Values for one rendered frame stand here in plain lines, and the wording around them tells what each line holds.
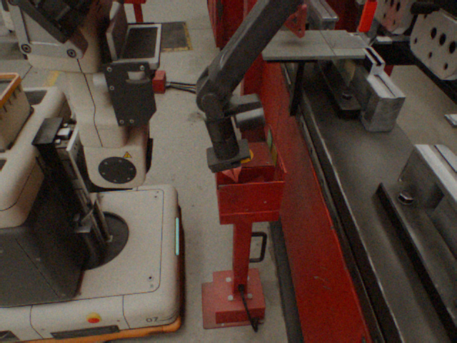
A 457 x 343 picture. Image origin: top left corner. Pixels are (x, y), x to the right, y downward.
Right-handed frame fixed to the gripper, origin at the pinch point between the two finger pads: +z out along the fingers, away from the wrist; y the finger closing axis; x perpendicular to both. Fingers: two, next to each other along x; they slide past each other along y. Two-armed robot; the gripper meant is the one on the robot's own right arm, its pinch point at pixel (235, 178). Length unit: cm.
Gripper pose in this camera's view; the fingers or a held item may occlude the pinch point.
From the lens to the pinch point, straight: 81.8
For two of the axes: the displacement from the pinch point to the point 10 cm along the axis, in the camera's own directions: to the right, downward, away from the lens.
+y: 9.7, -2.3, -1.0
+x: -1.0, -6.9, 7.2
